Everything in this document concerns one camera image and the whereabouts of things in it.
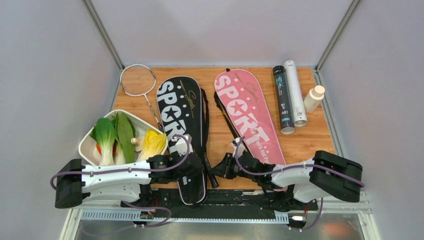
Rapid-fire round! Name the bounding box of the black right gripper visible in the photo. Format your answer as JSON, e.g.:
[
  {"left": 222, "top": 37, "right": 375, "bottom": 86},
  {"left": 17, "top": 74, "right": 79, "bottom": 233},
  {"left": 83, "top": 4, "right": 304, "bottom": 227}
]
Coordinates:
[{"left": 209, "top": 152, "right": 259, "bottom": 182}]

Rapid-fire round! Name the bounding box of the white silver racket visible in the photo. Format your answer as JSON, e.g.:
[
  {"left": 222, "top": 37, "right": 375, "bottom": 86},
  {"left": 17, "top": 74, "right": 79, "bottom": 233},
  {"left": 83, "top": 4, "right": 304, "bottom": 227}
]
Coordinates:
[{"left": 119, "top": 63, "right": 163, "bottom": 131}]

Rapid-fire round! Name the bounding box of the pink racket cover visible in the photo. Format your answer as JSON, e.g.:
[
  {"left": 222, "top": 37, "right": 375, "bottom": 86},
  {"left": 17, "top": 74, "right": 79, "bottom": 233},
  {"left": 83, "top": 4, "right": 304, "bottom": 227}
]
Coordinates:
[{"left": 214, "top": 69, "right": 286, "bottom": 165}]

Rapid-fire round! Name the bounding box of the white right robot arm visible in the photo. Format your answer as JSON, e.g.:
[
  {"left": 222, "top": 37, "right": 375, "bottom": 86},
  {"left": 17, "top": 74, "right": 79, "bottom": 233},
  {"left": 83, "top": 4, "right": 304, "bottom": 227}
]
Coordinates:
[{"left": 209, "top": 150, "right": 364, "bottom": 209}]

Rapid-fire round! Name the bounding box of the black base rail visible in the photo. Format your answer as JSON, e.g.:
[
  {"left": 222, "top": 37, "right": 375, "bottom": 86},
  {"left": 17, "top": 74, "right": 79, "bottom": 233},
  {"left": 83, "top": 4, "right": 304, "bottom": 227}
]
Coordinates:
[{"left": 131, "top": 188, "right": 307, "bottom": 220}]

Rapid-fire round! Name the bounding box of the small white mushroom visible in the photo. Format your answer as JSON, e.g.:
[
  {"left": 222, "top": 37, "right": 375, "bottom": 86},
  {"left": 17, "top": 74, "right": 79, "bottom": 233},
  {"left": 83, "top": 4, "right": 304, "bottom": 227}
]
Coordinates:
[{"left": 131, "top": 135, "right": 145, "bottom": 152}]

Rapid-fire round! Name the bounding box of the white shuttlecock tube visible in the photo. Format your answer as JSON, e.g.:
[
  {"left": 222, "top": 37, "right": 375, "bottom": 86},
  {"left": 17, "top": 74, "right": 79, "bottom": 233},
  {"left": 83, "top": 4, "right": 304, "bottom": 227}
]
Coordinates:
[{"left": 283, "top": 60, "right": 308, "bottom": 127}]

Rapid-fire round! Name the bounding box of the white vegetable tray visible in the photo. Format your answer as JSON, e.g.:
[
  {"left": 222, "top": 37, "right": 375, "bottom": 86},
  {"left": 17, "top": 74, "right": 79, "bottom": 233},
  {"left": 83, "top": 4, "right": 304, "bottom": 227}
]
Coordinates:
[{"left": 78, "top": 109, "right": 163, "bottom": 166}]

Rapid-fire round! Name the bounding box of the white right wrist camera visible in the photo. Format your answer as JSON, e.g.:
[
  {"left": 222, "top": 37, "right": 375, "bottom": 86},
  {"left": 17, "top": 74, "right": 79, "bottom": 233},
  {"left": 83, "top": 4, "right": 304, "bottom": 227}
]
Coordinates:
[{"left": 231, "top": 137, "right": 246, "bottom": 158}]

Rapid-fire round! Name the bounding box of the black racket cover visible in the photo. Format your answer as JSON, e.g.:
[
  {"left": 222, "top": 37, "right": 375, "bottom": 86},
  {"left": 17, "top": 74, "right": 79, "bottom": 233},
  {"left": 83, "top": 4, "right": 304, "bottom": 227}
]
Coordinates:
[{"left": 156, "top": 75, "right": 209, "bottom": 206}]

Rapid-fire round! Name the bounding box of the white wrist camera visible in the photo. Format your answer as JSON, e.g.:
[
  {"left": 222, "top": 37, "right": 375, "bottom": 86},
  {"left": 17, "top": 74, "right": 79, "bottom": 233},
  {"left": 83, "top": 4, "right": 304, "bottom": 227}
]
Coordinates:
[
  {"left": 231, "top": 137, "right": 246, "bottom": 158},
  {"left": 170, "top": 134, "right": 193, "bottom": 156}
]

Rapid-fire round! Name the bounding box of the cream bottle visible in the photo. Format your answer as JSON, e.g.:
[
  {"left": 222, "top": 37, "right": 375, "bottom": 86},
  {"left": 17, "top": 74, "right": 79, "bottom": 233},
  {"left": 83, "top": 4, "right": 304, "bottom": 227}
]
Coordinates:
[{"left": 303, "top": 85, "right": 326, "bottom": 113}]

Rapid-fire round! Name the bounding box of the yellow white cabbage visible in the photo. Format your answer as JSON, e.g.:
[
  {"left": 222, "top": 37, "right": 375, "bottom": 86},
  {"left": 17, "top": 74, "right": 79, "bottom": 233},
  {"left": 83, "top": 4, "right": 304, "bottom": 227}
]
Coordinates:
[{"left": 136, "top": 128, "right": 167, "bottom": 162}]

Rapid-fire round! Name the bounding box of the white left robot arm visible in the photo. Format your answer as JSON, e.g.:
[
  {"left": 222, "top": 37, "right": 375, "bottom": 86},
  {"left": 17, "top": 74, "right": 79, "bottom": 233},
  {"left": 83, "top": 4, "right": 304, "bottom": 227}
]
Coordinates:
[{"left": 50, "top": 152, "right": 207, "bottom": 209}]

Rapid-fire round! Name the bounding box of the black shuttlecock tube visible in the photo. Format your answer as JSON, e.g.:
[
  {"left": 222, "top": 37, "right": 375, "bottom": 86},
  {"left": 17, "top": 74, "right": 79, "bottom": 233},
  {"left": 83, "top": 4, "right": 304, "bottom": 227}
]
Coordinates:
[{"left": 272, "top": 65, "right": 295, "bottom": 135}]

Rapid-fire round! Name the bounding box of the green leafy vegetable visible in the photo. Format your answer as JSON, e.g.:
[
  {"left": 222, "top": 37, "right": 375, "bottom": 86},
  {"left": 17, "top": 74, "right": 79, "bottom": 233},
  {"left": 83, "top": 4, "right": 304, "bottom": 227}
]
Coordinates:
[{"left": 112, "top": 112, "right": 135, "bottom": 165}]

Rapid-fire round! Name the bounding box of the green bok choy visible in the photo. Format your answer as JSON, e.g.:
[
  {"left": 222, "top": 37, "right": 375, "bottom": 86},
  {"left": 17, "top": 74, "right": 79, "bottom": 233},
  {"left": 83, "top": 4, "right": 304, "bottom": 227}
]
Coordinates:
[{"left": 89, "top": 117, "right": 116, "bottom": 166}]

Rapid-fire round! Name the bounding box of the orange carrot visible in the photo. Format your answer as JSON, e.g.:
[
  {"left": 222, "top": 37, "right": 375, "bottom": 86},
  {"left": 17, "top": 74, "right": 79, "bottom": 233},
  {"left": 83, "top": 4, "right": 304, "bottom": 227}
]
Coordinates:
[{"left": 95, "top": 143, "right": 102, "bottom": 156}]

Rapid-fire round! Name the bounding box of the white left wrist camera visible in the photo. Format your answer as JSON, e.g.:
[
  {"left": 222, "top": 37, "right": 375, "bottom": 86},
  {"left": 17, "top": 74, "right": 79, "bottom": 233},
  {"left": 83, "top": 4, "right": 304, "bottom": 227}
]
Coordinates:
[{"left": 170, "top": 134, "right": 193, "bottom": 156}]

